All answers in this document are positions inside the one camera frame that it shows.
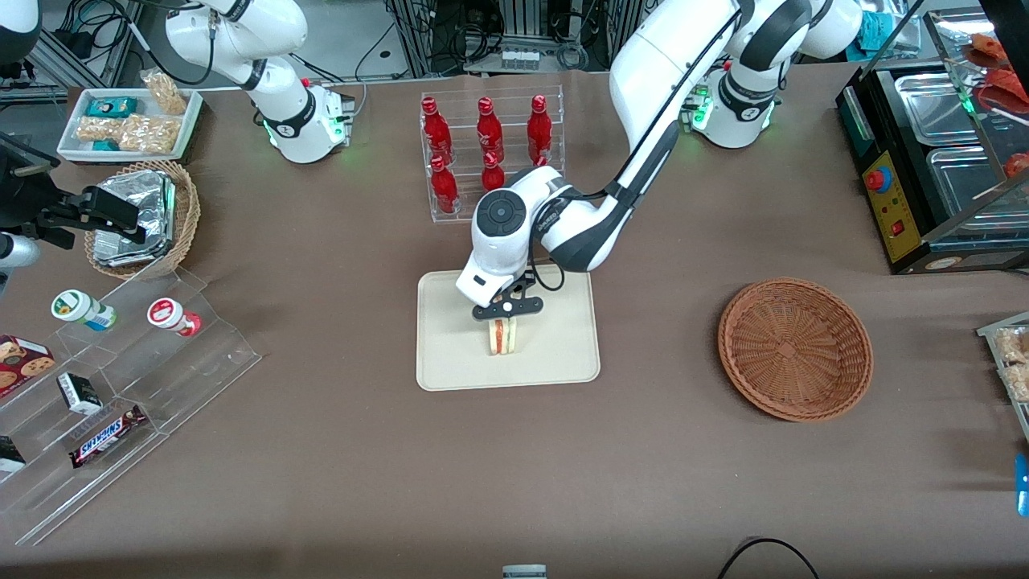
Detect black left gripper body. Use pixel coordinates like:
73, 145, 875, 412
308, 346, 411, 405
472, 273, 545, 322

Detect triangular sandwich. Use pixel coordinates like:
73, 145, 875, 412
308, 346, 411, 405
488, 317, 520, 357

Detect beige rectangular serving tray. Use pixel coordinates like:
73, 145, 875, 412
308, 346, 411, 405
416, 263, 601, 392

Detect light wicker basket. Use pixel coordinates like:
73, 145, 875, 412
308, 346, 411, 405
84, 160, 201, 281

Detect white rectangular snack tray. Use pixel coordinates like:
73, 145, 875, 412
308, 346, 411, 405
58, 87, 204, 165

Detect brown round wicker basket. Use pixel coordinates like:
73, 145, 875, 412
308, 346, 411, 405
718, 277, 874, 423

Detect grey tray with snacks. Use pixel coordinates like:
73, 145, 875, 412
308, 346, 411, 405
976, 311, 1029, 445

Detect foil wrapped food packets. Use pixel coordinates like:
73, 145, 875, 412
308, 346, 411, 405
92, 170, 177, 267

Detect large clear bag of crackers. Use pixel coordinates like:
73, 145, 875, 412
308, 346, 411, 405
118, 113, 181, 154

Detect green capped yogurt bottle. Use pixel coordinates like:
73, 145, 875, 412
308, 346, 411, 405
51, 289, 118, 332

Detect red capped yogurt bottle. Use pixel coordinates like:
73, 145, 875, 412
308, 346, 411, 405
147, 298, 203, 338

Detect teal snack box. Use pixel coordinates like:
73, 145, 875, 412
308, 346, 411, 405
86, 96, 138, 119

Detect clear bag of puffed snacks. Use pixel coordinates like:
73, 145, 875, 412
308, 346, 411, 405
142, 70, 188, 116

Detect red cookie box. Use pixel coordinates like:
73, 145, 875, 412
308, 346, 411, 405
0, 335, 56, 399

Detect clear acrylic stepped shelf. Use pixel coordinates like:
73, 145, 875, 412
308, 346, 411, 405
0, 265, 263, 548

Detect small black white carton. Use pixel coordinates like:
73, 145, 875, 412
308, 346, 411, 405
57, 372, 104, 416

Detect clear acrylic bottle rack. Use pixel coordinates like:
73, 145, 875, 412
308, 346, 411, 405
420, 84, 567, 225

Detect snickers chocolate bar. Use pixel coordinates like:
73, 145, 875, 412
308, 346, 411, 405
69, 404, 148, 470

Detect aluminium equipment rack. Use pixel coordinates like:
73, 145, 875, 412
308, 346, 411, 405
386, 0, 646, 75

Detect black food warmer cabinet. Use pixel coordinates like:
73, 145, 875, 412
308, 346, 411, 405
835, 6, 1029, 277

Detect teal cloth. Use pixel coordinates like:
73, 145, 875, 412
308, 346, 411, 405
857, 11, 901, 51

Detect steel warmer pan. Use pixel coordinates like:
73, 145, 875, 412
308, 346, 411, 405
892, 71, 983, 147

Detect orange fried food pieces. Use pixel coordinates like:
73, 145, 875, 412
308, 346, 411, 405
961, 34, 1029, 179

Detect black looped cable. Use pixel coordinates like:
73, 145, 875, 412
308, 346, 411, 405
717, 536, 820, 579

